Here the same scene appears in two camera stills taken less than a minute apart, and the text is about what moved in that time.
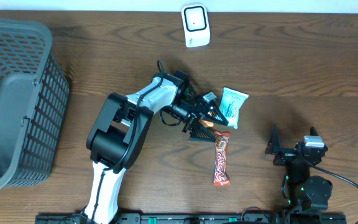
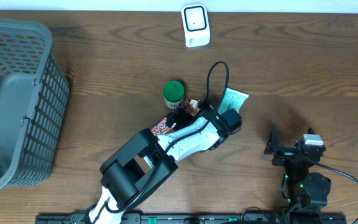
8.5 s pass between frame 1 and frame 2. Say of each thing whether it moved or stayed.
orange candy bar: moved
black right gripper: stayed
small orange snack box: moved
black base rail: stayed
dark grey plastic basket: stayed
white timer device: stayed
